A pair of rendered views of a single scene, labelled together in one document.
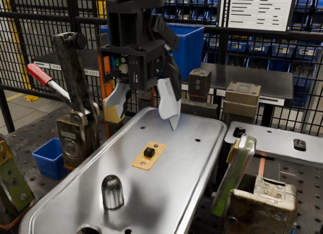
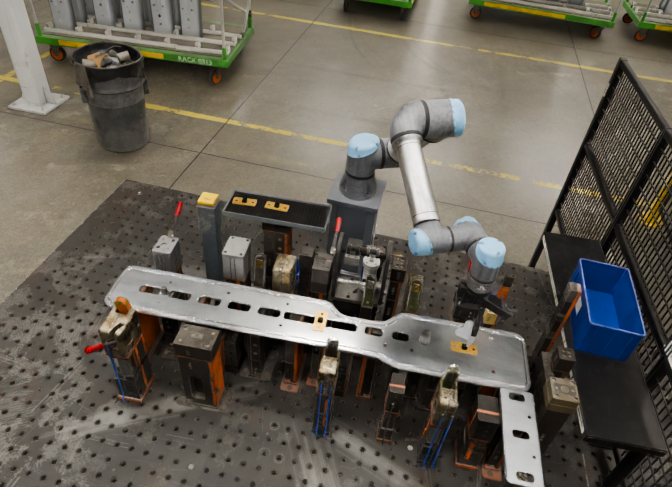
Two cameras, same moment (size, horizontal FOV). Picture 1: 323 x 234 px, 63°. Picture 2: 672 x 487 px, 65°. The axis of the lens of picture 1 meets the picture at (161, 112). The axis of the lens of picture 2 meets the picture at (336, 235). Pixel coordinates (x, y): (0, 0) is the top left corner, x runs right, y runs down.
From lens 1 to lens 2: 1.37 m
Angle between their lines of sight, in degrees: 60
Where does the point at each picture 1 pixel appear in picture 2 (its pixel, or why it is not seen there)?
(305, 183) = not seen: outside the picture
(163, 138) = (484, 352)
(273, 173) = (486, 418)
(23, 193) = (412, 306)
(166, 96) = (467, 329)
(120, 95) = not seen: hidden behind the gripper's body
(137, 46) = (461, 301)
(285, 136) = (527, 427)
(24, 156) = not seen: hidden behind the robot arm
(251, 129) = (525, 405)
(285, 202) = (441, 399)
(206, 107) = (545, 375)
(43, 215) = (406, 319)
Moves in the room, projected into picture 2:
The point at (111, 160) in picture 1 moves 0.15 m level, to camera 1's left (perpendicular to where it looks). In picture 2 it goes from (450, 331) to (433, 298)
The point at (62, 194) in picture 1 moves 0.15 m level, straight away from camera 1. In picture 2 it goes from (419, 320) to (448, 300)
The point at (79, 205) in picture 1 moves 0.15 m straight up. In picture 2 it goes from (416, 329) to (425, 298)
